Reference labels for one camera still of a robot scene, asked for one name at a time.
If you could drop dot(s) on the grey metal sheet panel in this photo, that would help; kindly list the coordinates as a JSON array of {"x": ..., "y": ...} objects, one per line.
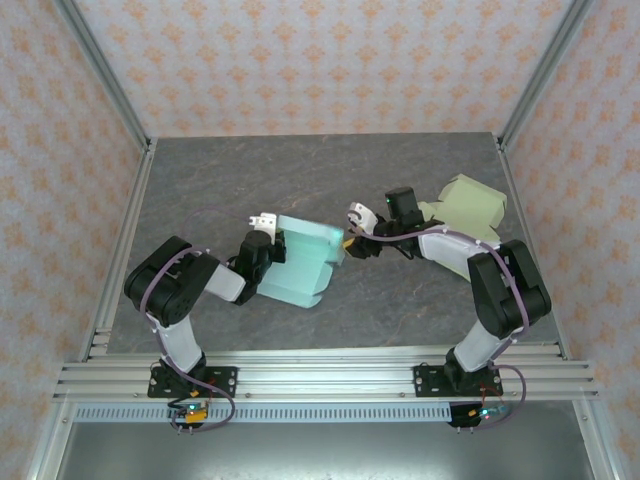
[{"x": 325, "y": 450}]

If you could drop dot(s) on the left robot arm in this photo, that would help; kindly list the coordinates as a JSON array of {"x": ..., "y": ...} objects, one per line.
[{"x": 170, "y": 295}]

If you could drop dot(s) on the light blue paper box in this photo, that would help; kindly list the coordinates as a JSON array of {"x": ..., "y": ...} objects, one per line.
[{"x": 305, "y": 260}]

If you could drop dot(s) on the aluminium frame leg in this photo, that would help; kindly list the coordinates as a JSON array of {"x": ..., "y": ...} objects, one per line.
[
  {"x": 597, "y": 445},
  {"x": 50, "y": 445}
]

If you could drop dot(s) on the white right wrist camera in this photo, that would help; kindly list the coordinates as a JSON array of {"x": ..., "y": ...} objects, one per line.
[{"x": 362, "y": 216}]

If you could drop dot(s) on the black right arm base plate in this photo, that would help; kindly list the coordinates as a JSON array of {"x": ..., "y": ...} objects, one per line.
[{"x": 425, "y": 380}]

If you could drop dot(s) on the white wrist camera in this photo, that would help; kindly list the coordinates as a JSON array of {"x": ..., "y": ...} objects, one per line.
[
  {"x": 265, "y": 222},
  {"x": 362, "y": 216}
]

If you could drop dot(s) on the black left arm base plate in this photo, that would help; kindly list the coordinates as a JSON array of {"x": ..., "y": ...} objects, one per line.
[{"x": 225, "y": 380}]

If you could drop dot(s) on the aluminium mounting rail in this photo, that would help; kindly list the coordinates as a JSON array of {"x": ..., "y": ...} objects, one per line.
[{"x": 325, "y": 375}]

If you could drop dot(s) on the small circuit board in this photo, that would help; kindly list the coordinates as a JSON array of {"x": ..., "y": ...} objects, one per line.
[
  {"x": 190, "y": 412},
  {"x": 487, "y": 412}
]

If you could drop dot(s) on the pale green paper box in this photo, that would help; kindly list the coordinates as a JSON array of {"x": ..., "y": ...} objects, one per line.
[{"x": 470, "y": 205}]

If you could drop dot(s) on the aluminium table side rail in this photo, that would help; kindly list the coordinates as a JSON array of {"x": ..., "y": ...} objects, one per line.
[
  {"x": 534, "y": 225},
  {"x": 125, "y": 240}
]

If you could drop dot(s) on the aluminium frame post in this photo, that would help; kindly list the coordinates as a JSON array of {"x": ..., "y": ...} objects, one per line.
[
  {"x": 540, "y": 75},
  {"x": 109, "y": 75}
]

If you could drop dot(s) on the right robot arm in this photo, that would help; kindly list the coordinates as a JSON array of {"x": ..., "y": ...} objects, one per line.
[{"x": 510, "y": 290}]

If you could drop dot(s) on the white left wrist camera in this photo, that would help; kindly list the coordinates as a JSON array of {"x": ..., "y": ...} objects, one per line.
[{"x": 265, "y": 222}]

